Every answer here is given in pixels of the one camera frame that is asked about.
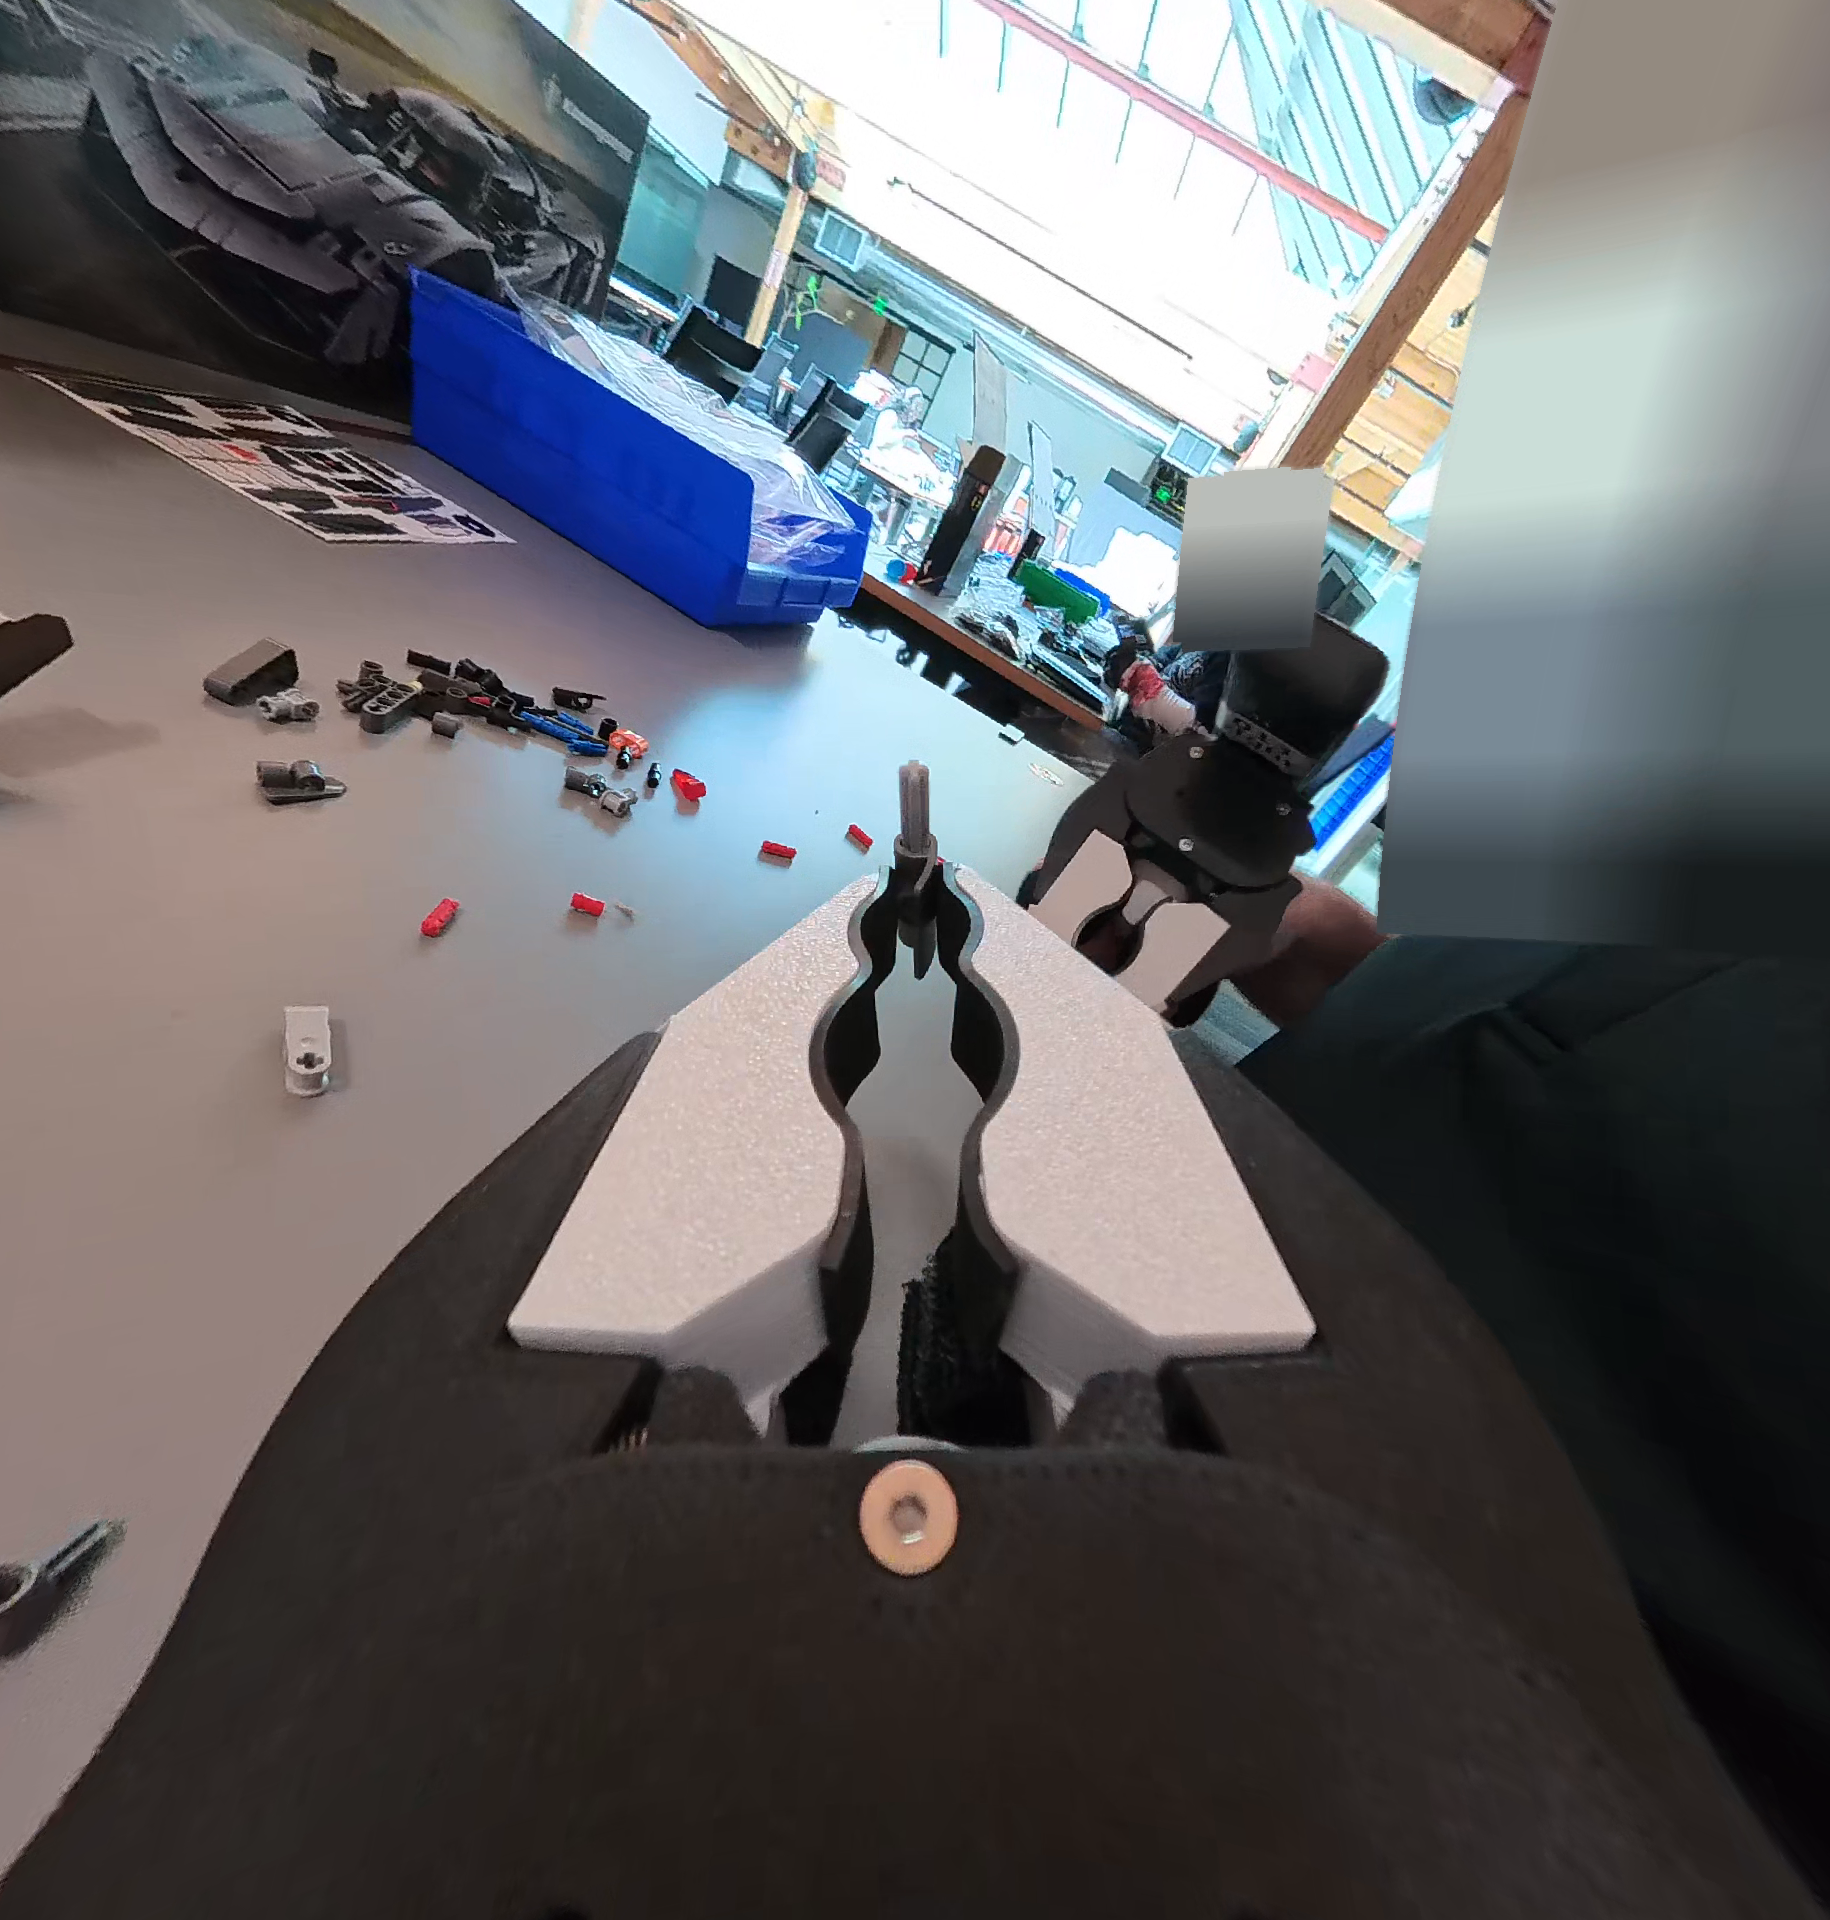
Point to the blue plastic bin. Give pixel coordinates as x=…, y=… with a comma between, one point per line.
x=587, y=480

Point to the green storage bins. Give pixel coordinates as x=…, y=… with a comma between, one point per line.
x=1061, y=588

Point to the black white sticker sheet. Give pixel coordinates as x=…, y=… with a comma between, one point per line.
x=286, y=463

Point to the red ceiling pipe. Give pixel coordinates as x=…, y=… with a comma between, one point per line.
x=1155, y=103

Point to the clear plastic bags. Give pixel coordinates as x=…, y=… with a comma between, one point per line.
x=704, y=422

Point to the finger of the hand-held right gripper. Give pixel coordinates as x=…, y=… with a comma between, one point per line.
x=1086, y=884
x=1184, y=952

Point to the small light grey lego connector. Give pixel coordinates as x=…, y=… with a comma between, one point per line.
x=286, y=708

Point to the person's right hand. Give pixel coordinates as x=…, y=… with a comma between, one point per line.
x=1312, y=938

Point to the light grey lego beam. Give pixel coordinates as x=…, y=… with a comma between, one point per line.
x=310, y=1050

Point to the black lego set box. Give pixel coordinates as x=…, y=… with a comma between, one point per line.
x=258, y=167

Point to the dark grey lego wedge piece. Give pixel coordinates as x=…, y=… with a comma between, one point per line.
x=300, y=777

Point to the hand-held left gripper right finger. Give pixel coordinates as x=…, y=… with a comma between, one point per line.
x=1141, y=1185

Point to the pile of small lego pieces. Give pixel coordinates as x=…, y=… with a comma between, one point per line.
x=464, y=697

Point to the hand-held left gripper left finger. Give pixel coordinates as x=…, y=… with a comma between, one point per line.
x=690, y=1185

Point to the grey axle connector lego assembly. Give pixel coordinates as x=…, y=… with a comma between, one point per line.
x=917, y=853

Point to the black grey lego wing assembly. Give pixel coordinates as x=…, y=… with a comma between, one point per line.
x=9, y=661

